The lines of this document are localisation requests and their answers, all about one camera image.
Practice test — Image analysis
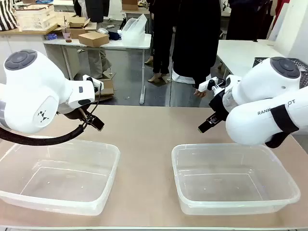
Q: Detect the person in black coat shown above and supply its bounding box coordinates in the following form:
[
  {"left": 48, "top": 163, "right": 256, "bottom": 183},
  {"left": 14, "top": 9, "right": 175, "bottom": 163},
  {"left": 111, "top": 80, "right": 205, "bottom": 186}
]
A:
[{"left": 171, "top": 0, "right": 222, "bottom": 106}]

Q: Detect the person's left hand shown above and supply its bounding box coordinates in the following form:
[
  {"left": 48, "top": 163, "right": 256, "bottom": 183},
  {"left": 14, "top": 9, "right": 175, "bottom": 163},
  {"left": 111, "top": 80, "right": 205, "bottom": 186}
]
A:
[{"left": 193, "top": 88, "right": 208, "bottom": 98}]

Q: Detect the black white striped bag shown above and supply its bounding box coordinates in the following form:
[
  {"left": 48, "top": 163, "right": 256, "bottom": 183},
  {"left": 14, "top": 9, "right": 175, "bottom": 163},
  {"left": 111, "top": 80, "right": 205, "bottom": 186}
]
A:
[{"left": 0, "top": 0, "right": 19, "bottom": 32}]

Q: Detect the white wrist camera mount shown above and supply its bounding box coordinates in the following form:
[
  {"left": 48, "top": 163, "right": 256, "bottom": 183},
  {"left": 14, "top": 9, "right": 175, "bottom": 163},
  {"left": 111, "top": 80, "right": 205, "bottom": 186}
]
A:
[
  {"left": 198, "top": 76, "right": 228, "bottom": 93},
  {"left": 82, "top": 74, "right": 104, "bottom": 97}
]

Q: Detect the light wooden desk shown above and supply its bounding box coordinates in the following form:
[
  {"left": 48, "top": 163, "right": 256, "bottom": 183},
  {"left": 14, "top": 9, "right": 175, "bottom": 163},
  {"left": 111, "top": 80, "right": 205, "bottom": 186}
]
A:
[{"left": 0, "top": 23, "right": 59, "bottom": 37}]

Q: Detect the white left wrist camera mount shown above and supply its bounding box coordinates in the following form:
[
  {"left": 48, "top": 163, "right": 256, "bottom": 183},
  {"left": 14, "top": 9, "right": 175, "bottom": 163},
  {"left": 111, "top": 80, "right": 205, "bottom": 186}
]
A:
[{"left": 82, "top": 74, "right": 104, "bottom": 97}]

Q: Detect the small cardboard box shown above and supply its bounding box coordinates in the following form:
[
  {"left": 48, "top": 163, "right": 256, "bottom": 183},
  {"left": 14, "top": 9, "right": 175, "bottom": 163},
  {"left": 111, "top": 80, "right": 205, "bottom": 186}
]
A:
[{"left": 122, "top": 0, "right": 140, "bottom": 11}]

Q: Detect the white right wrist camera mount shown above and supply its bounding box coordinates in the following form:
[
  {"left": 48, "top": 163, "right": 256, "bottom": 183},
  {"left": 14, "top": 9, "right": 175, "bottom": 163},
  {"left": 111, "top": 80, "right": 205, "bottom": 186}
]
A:
[{"left": 198, "top": 76, "right": 228, "bottom": 93}]

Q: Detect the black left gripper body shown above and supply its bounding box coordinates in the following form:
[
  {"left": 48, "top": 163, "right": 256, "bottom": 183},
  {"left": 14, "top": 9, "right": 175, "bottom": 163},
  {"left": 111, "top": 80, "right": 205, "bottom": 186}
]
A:
[{"left": 57, "top": 105, "right": 91, "bottom": 121}]

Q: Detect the person in dark clothes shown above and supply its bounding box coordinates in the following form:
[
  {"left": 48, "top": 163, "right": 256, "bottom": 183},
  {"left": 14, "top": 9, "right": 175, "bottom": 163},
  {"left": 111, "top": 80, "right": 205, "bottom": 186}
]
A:
[{"left": 225, "top": 0, "right": 258, "bottom": 41}]

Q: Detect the plastic cup with straw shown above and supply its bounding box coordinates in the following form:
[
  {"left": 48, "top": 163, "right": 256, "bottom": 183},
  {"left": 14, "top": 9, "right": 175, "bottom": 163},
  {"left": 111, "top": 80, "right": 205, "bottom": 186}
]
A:
[{"left": 61, "top": 16, "right": 73, "bottom": 44}]

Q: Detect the cardboard box on floor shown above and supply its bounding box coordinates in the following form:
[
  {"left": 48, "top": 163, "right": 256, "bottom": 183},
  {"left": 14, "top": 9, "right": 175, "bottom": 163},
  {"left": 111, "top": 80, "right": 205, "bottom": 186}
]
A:
[{"left": 94, "top": 77, "right": 116, "bottom": 102}]

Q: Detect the white side table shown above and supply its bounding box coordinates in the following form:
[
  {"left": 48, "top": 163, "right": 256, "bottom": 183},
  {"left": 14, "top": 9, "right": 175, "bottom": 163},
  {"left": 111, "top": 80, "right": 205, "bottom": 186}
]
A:
[{"left": 216, "top": 39, "right": 285, "bottom": 76}]

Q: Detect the black right arm cable sleeve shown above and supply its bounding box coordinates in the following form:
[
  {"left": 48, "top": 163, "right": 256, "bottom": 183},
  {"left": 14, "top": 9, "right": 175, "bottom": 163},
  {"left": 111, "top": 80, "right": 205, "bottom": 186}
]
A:
[{"left": 264, "top": 104, "right": 299, "bottom": 149}]

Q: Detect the dark blue cloth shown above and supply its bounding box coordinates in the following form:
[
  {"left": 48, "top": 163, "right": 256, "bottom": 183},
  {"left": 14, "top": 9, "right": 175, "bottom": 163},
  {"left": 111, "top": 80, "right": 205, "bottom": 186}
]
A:
[{"left": 107, "top": 30, "right": 121, "bottom": 41}]

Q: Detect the black arm cable sleeve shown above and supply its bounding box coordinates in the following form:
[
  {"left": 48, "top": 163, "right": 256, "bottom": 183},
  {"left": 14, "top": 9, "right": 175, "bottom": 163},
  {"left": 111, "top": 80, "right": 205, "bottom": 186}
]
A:
[
  {"left": 264, "top": 104, "right": 299, "bottom": 149},
  {"left": 0, "top": 81, "right": 102, "bottom": 146}
]

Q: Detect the white panel board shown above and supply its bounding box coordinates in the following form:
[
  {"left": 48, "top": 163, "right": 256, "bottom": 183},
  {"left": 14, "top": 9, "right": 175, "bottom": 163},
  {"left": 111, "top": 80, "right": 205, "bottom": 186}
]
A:
[{"left": 268, "top": 0, "right": 308, "bottom": 42}]

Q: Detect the clear storage bin with lid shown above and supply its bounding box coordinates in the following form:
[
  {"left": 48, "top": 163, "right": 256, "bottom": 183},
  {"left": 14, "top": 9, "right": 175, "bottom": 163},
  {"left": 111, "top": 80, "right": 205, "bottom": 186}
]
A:
[{"left": 121, "top": 13, "right": 148, "bottom": 44}]

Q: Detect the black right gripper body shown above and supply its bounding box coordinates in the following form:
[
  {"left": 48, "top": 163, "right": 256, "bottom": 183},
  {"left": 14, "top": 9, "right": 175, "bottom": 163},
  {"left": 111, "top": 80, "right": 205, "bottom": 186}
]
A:
[{"left": 208, "top": 90, "right": 231, "bottom": 121}]

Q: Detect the person in black trousers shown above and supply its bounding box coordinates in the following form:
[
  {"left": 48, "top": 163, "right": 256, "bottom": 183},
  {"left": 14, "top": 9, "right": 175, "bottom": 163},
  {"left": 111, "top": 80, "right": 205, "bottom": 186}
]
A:
[{"left": 145, "top": 0, "right": 174, "bottom": 84}]

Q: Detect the black left arm cable sleeve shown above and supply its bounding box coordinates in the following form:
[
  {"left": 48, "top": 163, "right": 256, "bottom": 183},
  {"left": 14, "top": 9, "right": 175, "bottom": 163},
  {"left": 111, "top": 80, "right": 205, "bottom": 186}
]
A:
[{"left": 0, "top": 81, "right": 102, "bottom": 146}]

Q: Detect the person in beige trousers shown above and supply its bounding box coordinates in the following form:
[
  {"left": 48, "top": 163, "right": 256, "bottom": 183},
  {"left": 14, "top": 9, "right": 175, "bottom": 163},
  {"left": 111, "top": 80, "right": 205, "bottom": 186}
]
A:
[{"left": 73, "top": 0, "right": 113, "bottom": 80}]

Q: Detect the clear plastic container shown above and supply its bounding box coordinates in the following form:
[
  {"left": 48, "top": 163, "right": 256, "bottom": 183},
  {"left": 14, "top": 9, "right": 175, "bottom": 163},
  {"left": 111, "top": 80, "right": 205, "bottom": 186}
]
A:
[
  {"left": 171, "top": 143, "right": 301, "bottom": 216},
  {"left": 0, "top": 138, "right": 121, "bottom": 217}
]

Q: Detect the person's left forearm black sleeve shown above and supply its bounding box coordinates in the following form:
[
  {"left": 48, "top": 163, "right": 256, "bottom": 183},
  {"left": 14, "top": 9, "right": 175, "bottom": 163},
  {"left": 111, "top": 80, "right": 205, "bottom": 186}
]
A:
[{"left": 192, "top": 57, "right": 210, "bottom": 85}]

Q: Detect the white background table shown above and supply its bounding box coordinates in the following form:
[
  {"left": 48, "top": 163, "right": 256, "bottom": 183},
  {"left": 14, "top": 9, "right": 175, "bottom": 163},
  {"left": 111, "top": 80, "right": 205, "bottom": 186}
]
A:
[{"left": 43, "top": 33, "right": 153, "bottom": 104}]

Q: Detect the closed brown cardboard box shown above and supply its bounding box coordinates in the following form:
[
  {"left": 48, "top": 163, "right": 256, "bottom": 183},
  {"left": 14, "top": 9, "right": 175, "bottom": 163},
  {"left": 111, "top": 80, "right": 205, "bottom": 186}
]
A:
[{"left": 77, "top": 31, "right": 110, "bottom": 47}]

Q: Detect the open brown cardboard box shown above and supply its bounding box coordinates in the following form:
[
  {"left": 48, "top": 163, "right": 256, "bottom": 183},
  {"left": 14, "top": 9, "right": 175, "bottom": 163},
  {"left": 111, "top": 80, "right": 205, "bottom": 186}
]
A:
[{"left": 68, "top": 16, "right": 97, "bottom": 39}]

